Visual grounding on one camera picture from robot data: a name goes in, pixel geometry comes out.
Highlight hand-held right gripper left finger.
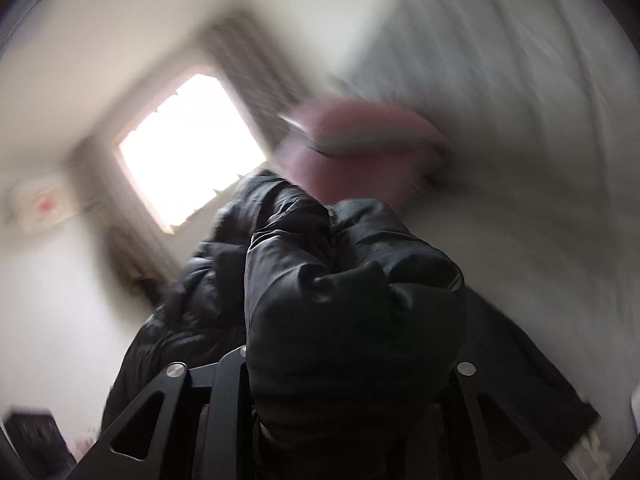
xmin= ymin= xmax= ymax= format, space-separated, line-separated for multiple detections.
xmin=65 ymin=349 xmax=256 ymax=480

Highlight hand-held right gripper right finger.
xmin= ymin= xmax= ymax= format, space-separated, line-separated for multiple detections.
xmin=435 ymin=360 xmax=581 ymax=480

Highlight black puffer jacket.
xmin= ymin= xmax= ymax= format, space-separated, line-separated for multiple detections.
xmin=100 ymin=169 xmax=468 ymax=480

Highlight hanging clothes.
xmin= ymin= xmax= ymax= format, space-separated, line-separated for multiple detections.
xmin=107 ymin=225 xmax=173 ymax=311

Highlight dark folded garment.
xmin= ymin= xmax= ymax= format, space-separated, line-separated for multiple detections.
xmin=450 ymin=285 xmax=602 ymax=463

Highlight dark box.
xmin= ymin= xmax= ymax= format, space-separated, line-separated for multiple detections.
xmin=0 ymin=407 xmax=67 ymax=477

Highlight grey patterned curtain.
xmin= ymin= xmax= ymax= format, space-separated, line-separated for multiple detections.
xmin=200 ymin=9 xmax=312 ymax=137
xmin=70 ymin=135 xmax=176 ymax=281

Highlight window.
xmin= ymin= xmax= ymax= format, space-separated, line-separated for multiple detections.
xmin=117 ymin=74 xmax=269 ymax=236

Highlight pink and grey pillow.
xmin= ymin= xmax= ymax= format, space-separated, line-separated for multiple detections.
xmin=276 ymin=97 xmax=452 ymax=162

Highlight grey quilted headboard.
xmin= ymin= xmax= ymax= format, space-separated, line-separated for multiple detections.
xmin=335 ymin=0 xmax=640 ymax=241

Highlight wall picture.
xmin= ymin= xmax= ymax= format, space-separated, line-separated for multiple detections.
xmin=5 ymin=175 xmax=77 ymax=234

